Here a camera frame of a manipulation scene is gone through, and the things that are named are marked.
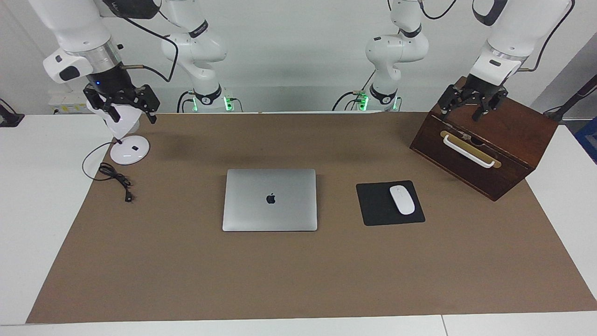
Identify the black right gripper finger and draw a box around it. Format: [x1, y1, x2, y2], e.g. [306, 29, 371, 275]
[96, 96, 123, 123]
[140, 85, 160, 124]

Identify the brown table mat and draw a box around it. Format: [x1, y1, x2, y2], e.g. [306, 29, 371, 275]
[26, 111, 597, 324]

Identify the white box handle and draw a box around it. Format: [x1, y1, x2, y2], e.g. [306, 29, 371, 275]
[442, 134, 496, 168]

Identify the white computer mouse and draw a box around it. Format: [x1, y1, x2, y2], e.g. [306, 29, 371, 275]
[389, 185, 416, 216]

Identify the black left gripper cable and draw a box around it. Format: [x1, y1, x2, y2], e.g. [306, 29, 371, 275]
[515, 0, 575, 73]

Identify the blue crate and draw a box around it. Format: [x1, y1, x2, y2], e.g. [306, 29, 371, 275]
[575, 117, 597, 164]

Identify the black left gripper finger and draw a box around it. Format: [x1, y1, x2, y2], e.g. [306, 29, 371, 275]
[472, 89, 509, 121]
[438, 85, 462, 116]

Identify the white power strip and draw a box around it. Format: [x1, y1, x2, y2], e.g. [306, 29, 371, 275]
[48, 91, 90, 115]

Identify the black tripod stand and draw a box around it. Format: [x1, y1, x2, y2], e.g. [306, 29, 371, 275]
[543, 74, 597, 123]

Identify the silver laptop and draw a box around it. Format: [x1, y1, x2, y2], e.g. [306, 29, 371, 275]
[222, 168, 318, 232]

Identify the black clamp mount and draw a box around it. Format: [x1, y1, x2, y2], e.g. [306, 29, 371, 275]
[0, 99, 25, 127]

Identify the white desk lamp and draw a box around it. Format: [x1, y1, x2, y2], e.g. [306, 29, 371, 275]
[86, 98, 151, 166]

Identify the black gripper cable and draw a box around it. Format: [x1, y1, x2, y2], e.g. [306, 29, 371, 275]
[515, 0, 575, 73]
[105, 0, 179, 83]

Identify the black mouse pad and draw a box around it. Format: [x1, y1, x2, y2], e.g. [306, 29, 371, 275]
[356, 180, 426, 227]

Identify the black lamp power cable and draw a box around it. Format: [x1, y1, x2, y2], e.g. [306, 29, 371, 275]
[82, 141, 134, 203]

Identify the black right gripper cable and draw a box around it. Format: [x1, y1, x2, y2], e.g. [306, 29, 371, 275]
[105, 0, 179, 83]

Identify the dark brown wooden box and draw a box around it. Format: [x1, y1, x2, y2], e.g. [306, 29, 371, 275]
[410, 76, 559, 202]

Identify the black arm base cable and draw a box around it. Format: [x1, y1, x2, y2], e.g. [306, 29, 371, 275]
[176, 90, 195, 113]
[332, 70, 376, 112]

